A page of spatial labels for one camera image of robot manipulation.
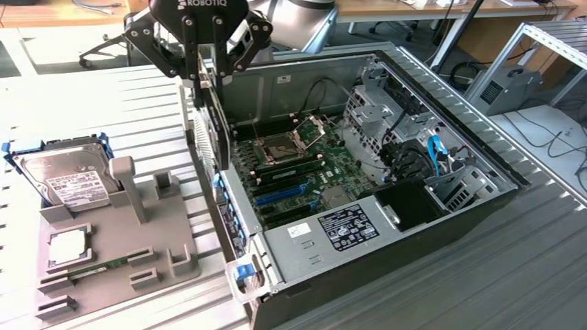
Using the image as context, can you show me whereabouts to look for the hard disk in blue caddy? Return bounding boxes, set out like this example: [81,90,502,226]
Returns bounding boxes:
[1,132,116,213]

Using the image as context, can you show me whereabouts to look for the installed RAM stick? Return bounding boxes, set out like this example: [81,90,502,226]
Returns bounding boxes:
[253,159,324,182]

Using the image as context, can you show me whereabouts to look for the blue expansion slot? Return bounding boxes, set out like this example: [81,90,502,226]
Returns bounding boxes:
[253,184,307,207]

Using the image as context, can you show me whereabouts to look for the metal disk bay cage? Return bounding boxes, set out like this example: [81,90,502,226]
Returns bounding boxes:
[343,84,442,166]

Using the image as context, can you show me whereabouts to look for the metal socket cover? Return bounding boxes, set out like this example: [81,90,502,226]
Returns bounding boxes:
[291,115,328,146]

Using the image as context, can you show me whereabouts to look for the black graphics card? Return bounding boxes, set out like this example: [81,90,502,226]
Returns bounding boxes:
[191,54,233,175]

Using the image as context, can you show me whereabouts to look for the grey parts rack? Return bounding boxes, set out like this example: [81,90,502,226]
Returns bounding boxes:
[31,156,203,324]

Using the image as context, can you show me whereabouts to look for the silver CPU chip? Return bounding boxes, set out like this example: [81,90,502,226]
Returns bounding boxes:
[48,230,92,266]

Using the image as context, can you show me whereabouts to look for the blue data wire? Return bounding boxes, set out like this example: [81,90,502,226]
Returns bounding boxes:
[426,135,447,179]

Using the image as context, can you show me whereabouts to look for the thin metal locking lever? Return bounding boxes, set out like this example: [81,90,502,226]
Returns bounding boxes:
[249,112,267,144]

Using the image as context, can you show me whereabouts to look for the grey control box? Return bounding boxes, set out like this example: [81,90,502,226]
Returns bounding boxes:
[476,65,544,117]

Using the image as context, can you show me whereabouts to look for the blue case latch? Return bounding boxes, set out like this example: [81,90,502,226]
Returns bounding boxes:
[232,262,256,281]

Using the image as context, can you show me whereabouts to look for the aluminium frame shelf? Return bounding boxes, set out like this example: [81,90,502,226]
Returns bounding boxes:
[462,19,587,108]

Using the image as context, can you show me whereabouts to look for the silver chipset heatsink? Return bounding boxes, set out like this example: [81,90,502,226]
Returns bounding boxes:
[320,187,356,209]

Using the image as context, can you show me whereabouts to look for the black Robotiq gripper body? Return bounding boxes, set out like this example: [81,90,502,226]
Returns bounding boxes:
[147,0,251,46]

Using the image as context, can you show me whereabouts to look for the green motherboard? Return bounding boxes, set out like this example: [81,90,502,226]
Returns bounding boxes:
[227,113,383,231]

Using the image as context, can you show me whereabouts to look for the black office chair base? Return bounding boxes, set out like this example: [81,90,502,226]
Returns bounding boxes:
[77,32,155,69]
[348,20,420,43]

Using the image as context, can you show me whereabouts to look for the green loose RAM stick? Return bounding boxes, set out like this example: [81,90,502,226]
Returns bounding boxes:
[65,257,131,282]

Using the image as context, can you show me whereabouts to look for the CPU socket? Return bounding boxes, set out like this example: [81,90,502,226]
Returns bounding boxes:
[256,135,310,165]

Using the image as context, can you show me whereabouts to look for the grey power supply unit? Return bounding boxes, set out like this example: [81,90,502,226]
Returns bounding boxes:
[261,201,404,292]

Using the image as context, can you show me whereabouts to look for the wooden desk with white legs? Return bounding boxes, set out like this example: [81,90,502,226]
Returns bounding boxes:
[336,0,580,67]

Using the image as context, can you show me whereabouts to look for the black wire bundle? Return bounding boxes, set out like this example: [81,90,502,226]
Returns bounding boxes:
[380,142,436,180]

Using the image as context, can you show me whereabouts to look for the open black PC case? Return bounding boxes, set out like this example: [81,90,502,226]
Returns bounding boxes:
[177,41,532,330]

